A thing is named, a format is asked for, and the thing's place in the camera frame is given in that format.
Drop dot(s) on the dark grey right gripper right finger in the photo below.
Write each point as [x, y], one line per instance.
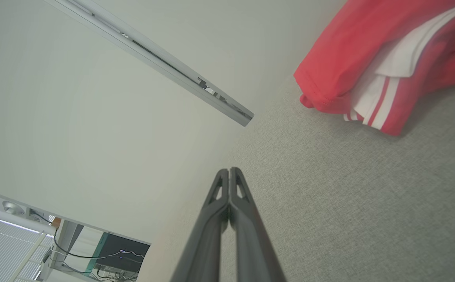
[254, 246]

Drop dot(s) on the red t-shirt with white sleeves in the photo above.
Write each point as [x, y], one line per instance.
[337, 47]

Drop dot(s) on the grey partition post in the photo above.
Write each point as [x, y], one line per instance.
[172, 66]

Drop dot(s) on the grey fabric sofa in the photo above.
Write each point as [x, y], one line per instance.
[348, 196]

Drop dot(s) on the white window blind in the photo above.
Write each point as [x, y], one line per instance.
[0, 246]

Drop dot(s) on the black electronics box with lights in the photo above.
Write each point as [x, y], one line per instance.
[125, 250]

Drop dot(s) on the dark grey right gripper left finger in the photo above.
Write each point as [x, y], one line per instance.
[203, 243]

